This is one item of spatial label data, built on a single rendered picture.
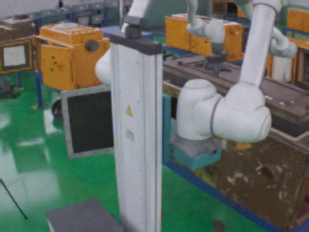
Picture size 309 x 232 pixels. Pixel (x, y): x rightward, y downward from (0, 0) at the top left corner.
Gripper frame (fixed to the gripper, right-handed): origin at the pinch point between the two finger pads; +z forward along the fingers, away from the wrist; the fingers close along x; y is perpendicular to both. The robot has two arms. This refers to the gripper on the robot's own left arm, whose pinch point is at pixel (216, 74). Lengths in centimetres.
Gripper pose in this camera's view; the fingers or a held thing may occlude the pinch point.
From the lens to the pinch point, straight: 233.5
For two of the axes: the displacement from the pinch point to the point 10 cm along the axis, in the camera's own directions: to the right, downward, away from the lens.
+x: -8.1, 2.3, -5.3
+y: -5.8, -3.1, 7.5
